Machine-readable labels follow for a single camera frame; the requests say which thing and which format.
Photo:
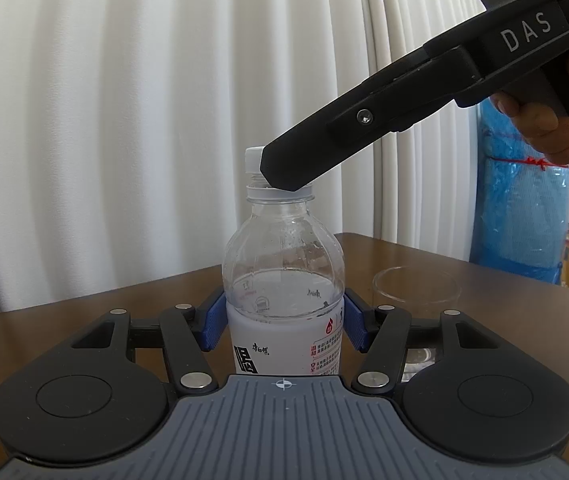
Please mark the white pleated curtain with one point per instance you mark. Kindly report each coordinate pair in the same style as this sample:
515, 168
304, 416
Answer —
123, 123

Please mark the person's right hand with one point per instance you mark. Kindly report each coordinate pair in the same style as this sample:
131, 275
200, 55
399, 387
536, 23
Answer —
540, 127

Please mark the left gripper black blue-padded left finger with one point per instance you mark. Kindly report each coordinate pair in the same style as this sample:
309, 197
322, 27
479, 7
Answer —
106, 389

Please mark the clear plastic water bottle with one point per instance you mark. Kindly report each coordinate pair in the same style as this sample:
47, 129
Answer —
284, 281

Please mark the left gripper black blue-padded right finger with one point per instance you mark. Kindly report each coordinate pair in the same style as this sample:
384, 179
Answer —
458, 386

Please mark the clear drinking glass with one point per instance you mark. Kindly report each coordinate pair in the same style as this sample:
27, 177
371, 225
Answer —
421, 291

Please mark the blue plastic bag bundle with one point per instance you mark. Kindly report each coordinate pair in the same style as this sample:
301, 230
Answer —
522, 202

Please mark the white bottle cap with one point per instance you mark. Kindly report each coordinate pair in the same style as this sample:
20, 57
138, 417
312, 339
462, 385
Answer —
253, 159

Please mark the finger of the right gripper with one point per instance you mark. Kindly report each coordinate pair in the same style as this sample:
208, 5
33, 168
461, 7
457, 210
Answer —
392, 100

